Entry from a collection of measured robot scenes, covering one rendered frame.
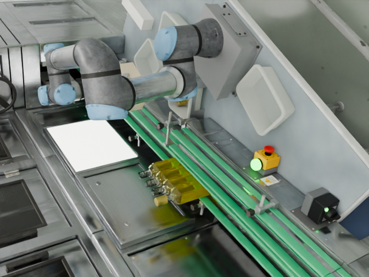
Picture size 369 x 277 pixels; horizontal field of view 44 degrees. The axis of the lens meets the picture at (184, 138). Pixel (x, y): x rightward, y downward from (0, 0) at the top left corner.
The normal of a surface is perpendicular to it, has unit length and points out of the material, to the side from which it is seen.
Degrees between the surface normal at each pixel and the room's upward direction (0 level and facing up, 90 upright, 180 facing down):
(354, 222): 90
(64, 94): 89
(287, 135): 0
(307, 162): 0
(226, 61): 1
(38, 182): 90
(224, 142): 90
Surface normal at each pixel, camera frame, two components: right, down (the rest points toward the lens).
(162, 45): -0.84, 0.08
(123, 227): 0.12, -0.84
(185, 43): 0.53, 0.10
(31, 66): 0.54, 0.50
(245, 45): 0.29, -0.63
